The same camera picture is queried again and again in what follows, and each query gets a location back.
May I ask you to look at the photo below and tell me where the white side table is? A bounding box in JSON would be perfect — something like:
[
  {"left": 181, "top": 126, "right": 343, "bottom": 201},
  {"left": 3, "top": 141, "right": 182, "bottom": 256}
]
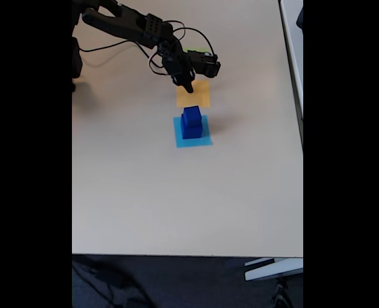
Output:
[{"left": 278, "top": 0, "right": 304, "bottom": 148}]

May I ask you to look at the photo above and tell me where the medium blue cube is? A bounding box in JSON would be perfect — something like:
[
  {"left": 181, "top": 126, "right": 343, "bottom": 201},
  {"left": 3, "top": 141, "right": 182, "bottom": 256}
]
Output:
[{"left": 182, "top": 106, "right": 201, "bottom": 124}]

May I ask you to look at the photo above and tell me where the white table foot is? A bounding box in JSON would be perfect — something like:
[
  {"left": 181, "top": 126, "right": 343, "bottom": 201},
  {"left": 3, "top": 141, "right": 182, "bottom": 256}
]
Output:
[{"left": 243, "top": 257, "right": 304, "bottom": 282}]

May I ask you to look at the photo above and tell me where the orange paper square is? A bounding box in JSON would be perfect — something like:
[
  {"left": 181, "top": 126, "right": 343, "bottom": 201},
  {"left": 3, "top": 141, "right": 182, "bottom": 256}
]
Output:
[{"left": 175, "top": 80, "right": 211, "bottom": 108}]

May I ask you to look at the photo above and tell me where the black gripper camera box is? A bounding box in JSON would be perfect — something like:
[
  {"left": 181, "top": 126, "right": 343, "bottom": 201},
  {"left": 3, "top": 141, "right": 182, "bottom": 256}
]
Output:
[{"left": 188, "top": 49, "right": 222, "bottom": 79}]

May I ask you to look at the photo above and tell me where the light blue paper square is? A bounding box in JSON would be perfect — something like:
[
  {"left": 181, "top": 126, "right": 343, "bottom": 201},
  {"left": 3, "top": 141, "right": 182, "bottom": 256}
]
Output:
[{"left": 172, "top": 115, "right": 213, "bottom": 149}]

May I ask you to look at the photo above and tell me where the black floor cable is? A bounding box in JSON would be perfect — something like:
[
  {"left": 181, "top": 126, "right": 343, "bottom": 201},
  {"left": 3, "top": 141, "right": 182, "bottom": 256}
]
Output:
[{"left": 72, "top": 258, "right": 152, "bottom": 308}]

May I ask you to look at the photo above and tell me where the largest blue cube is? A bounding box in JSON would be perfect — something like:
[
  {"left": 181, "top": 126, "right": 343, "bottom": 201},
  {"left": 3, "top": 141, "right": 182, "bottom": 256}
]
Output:
[{"left": 181, "top": 123, "right": 204, "bottom": 140}]

